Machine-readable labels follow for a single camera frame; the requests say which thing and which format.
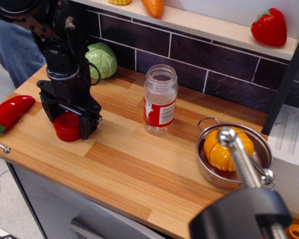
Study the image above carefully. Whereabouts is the orange toy carrot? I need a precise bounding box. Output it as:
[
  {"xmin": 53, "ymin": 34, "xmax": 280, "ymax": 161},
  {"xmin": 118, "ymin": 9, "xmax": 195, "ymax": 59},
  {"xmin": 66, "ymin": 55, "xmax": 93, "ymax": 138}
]
[{"xmin": 142, "ymin": 0, "xmax": 164, "ymax": 18}]

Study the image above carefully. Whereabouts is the grey cabinet drawer handle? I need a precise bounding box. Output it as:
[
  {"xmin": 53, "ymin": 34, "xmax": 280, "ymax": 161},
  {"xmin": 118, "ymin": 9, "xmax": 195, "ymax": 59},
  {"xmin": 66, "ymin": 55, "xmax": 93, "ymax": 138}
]
[{"xmin": 70, "ymin": 219, "xmax": 102, "ymax": 239}]

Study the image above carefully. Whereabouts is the steel pot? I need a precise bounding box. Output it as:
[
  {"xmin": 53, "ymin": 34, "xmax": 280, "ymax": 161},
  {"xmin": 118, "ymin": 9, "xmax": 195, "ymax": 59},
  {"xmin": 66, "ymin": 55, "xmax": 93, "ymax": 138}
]
[{"xmin": 196, "ymin": 118, "xmax": 273, "ymax": 190}]

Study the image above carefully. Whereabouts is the wooden shelf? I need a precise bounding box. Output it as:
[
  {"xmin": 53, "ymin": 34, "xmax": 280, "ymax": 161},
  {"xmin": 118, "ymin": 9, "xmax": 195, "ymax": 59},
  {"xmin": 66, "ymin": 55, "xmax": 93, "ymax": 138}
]
[{"xmin": 77, "ymin": 0, "xmax": 299, "ymax": 60}]

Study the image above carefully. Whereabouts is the yellow toy corn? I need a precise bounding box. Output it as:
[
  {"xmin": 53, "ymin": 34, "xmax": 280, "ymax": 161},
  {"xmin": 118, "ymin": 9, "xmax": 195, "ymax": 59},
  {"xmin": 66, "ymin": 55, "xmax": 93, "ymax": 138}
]
[{"xmin": 108, "ymin": 0, "xmax": 132, "ymax": 5}]

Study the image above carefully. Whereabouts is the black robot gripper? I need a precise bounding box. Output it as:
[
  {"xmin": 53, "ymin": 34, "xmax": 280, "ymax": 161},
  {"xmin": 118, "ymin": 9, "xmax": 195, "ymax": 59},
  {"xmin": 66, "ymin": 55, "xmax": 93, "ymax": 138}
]
[{"xmin": 37, "ymin": 63, "xmax": 103, "ymax": 139}]

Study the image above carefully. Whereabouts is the white toy sink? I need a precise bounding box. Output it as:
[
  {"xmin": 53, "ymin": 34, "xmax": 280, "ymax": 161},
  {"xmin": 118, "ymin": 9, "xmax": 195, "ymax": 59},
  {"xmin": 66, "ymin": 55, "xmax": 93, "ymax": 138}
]
[{"xmin": 268, "ymin": 105, "xmax": 299, "ymax": 166}]

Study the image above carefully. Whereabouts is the orange plastic ring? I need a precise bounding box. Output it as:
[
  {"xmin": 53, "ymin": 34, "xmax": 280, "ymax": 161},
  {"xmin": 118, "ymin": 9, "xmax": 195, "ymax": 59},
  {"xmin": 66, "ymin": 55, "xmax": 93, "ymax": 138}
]
[{"xmin": 288, "ymin": 224, "xmax": 299, "ymax": 239}]

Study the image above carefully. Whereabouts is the person leg in jeans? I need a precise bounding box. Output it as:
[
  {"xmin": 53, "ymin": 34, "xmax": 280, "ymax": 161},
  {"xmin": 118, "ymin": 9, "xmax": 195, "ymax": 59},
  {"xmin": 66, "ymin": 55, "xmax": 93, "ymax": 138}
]
[{"xmin": 0, "ymin": 20, "xmax": 46, "ymax": 88}]

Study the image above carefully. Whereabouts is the red toy chili pepper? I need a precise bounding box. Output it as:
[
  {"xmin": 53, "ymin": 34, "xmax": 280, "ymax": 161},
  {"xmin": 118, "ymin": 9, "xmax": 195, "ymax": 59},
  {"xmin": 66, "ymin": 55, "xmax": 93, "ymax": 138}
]
[{"xmin": 0, "ymin": 95, "xmax": 35, "ymax": 133}]

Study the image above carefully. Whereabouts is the black metal clamp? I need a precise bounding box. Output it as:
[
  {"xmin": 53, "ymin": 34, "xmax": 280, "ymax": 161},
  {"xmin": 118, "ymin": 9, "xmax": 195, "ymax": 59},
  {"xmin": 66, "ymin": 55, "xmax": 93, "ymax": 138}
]
[{"xmin": 189, "ymin": 126, "xmax": 292, "ymax": 239}]

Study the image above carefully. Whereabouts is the clear plastic spice jar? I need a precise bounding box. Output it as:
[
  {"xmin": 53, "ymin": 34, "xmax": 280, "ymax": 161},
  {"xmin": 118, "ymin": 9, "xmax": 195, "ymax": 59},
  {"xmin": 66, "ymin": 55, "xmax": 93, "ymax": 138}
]
[{"xmin": 144, "ymin": 64, "xmax": 178, "ymax": 136}]

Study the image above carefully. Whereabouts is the orange toy pumpkin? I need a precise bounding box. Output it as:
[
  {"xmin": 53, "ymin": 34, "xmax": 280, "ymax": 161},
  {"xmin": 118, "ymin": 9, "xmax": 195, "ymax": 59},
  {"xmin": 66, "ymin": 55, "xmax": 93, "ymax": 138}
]
[{"xmin": 203, "ymin": 127, "xmax": 254, "ymax": 172}]

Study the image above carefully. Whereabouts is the green toy cabbage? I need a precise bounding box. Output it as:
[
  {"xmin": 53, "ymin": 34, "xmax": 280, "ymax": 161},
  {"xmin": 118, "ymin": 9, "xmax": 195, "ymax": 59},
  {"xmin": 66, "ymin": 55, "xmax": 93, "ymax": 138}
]
[{"xmin": 85, "ymin": 42, "xmax": 118, "ymax": 80}]

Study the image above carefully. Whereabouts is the red toy strawberry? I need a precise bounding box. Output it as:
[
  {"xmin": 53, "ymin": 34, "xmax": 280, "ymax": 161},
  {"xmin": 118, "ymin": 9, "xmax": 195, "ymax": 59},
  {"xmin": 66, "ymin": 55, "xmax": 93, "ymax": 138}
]
[{"xmin": 251, "ymin": 8, "xmax": 287, "ymax": 47}]

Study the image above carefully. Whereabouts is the black shelf post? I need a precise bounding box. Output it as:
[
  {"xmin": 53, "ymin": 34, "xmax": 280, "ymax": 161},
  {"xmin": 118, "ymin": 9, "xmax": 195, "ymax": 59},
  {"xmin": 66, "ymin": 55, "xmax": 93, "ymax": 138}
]
[{"xmin": 261, "ymin": 42, "xmax": 299, "ymax": 135}]

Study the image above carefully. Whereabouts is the red plastic cap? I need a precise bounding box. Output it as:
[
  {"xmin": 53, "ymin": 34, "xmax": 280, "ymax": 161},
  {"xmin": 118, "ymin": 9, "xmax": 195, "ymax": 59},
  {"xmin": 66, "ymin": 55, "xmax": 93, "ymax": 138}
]
[{"xmin": 53, "ymin": 112, "xmax": 81, "ymax": 142}]

